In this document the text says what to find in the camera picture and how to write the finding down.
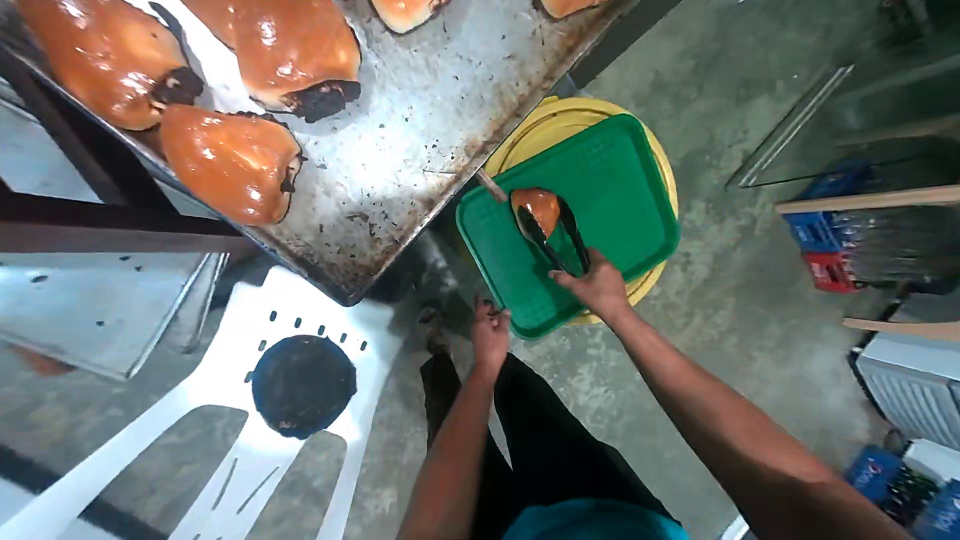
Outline person's legs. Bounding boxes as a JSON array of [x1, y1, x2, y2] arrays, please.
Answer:
[[417, 306, 682, 540]]

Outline glass panel with metal edge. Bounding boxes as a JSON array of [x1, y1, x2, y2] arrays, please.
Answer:
[[726, 63, 856, 189]]

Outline small glazed bun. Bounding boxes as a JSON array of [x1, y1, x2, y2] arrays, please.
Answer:
[[510, 187, 561, 240]]

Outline red crate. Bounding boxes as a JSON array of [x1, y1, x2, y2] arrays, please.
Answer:
[[802, 251, 864, 294]]

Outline glazed bun with burnt end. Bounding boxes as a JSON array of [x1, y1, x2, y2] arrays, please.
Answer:
[[228, 0, 363, 124], [15, 0, 205, 132], [159, 103, 304, 228]]

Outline person's right forearm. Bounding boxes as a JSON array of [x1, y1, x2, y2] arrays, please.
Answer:
[[606, 300, 916, 540]]

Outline person's body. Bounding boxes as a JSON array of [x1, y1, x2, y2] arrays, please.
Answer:
[[501, 498, 690, 540]]

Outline black tongs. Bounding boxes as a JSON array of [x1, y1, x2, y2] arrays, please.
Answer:
[[513, 192, 593, 277]]

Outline person's left forearm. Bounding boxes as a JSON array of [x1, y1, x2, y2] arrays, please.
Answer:
[[396, 363, 500, 540]]

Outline dark brown rack frame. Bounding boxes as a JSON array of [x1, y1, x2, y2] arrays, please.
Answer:
[[0, 48, 260, 256]]

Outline wooden stick handle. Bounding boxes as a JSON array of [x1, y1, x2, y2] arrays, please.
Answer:
[[475, 168, 509, 204]]

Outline blue bottle crate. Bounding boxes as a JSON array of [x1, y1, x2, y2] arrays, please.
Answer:
[[781, 157, 960, 255]]

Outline white paper sheet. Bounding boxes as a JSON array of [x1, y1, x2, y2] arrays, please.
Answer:
[[123, 0, 290, 117]]

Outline yellow round plastic container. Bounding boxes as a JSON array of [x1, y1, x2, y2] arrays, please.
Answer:
[[483, 96, 680, 327]]

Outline black round pan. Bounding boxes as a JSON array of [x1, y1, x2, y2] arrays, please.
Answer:
[[250, 334, 358, 441]]

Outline green plastic tray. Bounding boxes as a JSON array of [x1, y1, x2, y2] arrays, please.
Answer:
[[455, 113, 681, 342]]

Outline metal baking tray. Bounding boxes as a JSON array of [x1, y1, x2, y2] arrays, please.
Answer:
[[0, 0, 642, 308]]

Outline grey metal tray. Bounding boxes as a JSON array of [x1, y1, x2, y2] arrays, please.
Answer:
[[0, 252, 229, 382]]

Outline white ribbed crate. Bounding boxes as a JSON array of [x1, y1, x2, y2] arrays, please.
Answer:
[[850, 330, 960, 451]]

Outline person's right hand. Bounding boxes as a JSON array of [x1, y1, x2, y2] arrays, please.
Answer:
[[549, 248, 631, 324]]

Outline person's left hand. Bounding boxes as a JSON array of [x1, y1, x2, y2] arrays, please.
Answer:
[[471, 294, 513, 379]]

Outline white plastic chair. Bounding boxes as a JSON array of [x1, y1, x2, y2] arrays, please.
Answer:
[[0, 265, 408, 540]]

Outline wooden shelf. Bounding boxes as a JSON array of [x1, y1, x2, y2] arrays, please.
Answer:
[[774, 184, 960, 342]]

